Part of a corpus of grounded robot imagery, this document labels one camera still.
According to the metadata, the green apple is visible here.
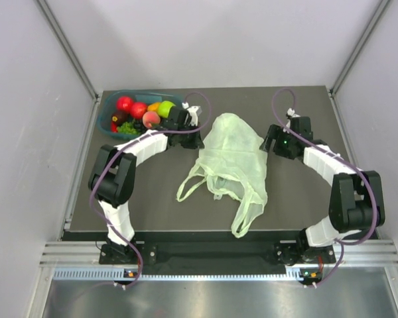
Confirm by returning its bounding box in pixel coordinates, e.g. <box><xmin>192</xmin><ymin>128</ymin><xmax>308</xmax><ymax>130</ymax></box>
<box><xmin>157</xmin><ymin>101</ymin><xmax>176</xmax><ymax>119</ymax></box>

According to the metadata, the orange mango fruit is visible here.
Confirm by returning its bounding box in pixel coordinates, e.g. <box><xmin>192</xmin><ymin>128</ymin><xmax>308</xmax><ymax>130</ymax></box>
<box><xmin>147</xmin><ymin>102</ymin><xmax>161</xmax><ymax>112</ymax></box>

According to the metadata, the pink peach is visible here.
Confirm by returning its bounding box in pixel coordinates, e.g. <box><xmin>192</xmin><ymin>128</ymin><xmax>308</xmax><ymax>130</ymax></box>
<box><xmin>142</xmin><ymin>111</ymin><xmax>161</xmax><ymax>129</ymax></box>

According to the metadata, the dark blue grape bunch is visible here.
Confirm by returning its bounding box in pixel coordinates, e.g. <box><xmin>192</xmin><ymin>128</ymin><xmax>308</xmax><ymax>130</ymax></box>
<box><xmin>132</xmin><ymin>120</ymin><xmax>147</xmax><ymax>133</ymax></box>

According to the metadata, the green plastic bag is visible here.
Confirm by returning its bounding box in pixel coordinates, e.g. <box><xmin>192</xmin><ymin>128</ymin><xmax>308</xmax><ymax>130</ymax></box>
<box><xmin>176</xmin><ymin>113</ymin><xmax>268</xmax><ymax>239</ymax></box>

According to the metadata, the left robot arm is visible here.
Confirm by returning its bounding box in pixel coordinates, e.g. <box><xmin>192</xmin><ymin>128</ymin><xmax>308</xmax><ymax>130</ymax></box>
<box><xmin>88</xmin><ymin>103</ymin><xmax>204</xmax><ymax>263</ymax></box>

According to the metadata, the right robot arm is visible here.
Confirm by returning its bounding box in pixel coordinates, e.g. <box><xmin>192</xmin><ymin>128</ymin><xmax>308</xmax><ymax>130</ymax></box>
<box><xmin>260</xmin><ymin>116</ymin><xmax>385</xmax><ymax>262</ymax></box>

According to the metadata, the red apple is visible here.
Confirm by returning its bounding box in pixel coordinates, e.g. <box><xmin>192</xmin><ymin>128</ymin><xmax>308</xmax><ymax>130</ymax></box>
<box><xmin>129</xmin><ymin>101</ymin><xmax>148</xmax><ymax>120</ymax></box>

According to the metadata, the green grape bunch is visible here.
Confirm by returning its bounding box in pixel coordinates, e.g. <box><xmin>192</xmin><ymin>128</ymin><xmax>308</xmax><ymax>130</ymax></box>
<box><xmin>118</xmin><ymin>121</ymin><xmax>140</xmax><ymax>135</ymax></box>

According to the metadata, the dark purple mangosteen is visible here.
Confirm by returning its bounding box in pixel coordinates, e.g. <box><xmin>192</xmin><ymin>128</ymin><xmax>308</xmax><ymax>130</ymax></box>
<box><xmin>111</xmin><ymin>110</ymin><xmax>129</xmax><ymax>127</ymax></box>

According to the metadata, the red chili pepper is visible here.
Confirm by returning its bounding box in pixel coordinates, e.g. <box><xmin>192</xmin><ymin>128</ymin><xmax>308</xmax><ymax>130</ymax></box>
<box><xmin>111</xmin><ymin>121</ymin><xmax>118</xmax><ymax>133</ymax></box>

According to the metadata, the teal plastic basket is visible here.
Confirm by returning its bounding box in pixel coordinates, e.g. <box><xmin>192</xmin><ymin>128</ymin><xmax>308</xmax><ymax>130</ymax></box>
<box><xmin>97</xmin><ymin>90</ymin><xmax>182</xmax><ymax>140</ymax></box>

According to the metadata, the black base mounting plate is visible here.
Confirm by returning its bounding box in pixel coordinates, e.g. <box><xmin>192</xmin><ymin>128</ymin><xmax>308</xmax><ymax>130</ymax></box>
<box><xmin>98</xmin><ymin>240</ymin><xmax>336</xmax><ymax>266</ymax></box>

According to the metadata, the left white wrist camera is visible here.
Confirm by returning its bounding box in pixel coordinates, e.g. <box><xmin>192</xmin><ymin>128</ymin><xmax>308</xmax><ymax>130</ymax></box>
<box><xmin>182</xmin><ymin>102</ymin><xmax>202</xmax><ymax>127</ymax></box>

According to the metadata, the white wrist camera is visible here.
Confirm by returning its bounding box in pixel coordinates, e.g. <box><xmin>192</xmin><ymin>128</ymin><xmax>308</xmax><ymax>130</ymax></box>
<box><xmin>286</xmin><ymin>108</ymin><xmax>300</xmax><ymax>128</ymax></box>
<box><xmin>182</xmin><ymin>102</ymin><xmax>202</xmax><ymax>127</ymax></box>

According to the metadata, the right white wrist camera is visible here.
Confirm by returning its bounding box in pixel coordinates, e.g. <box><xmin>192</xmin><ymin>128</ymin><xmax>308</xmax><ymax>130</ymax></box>
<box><xmin>286</xmin><ymin>108</ymin><xmax>300</xmax><ymax>128</ymax></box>

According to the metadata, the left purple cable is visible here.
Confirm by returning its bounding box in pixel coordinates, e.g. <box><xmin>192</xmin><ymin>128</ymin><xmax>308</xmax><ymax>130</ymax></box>
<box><xmin>88</xmin><ymin>91</ymin><xmax>213</xmax><ymax>289</ymax></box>

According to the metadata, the right aluminium frame post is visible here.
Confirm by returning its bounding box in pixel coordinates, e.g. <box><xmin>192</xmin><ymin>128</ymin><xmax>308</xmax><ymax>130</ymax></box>
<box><xmin>328</xmin><ymin>0</ymin><xmax>392</xmax><ymax>98</ymax></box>

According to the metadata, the aluminium frame post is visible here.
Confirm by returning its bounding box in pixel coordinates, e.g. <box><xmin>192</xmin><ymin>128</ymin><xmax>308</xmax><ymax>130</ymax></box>
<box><xmin>34</xmin><ymin>0</ymin><xmax>99</xmax><ymax>100</ymax></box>
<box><xmin>328</xmin><ymin>0</ymin><xmax>392</xmax><ymax>98</ymax></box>

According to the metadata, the left aluminium frame post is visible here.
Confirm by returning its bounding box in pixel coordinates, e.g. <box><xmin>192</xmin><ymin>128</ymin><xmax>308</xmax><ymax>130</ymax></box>
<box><xmin>34</xmin><ymin>0</ymin><xmax>99</xmax><ymax>100</ymax></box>

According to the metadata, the grey slotted cable duct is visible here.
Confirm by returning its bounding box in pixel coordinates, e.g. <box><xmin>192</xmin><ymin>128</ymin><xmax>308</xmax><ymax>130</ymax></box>
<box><xmin>53</xmin><ymin>268</ymin><xmax>303</xmax><ymax>282</ymax></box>

